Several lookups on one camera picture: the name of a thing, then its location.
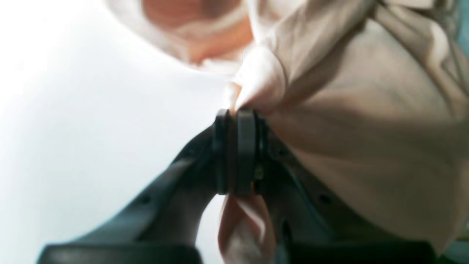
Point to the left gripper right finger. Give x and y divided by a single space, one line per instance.
311 224

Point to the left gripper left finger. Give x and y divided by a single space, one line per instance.
160 225

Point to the peach T-shirt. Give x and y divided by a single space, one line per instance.
370 95

